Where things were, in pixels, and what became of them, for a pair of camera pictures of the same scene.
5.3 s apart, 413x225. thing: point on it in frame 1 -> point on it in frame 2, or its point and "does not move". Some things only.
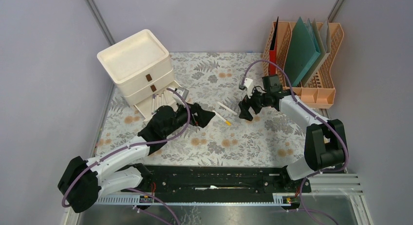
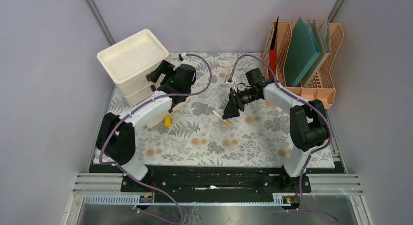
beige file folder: (323, 37) does not move
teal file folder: (303, 51) does not move
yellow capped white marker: (227, 122) does not move
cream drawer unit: (140, 66) does not move
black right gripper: (244, 106) -> (231, 110)
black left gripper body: (181, 117) -> (167, 69)
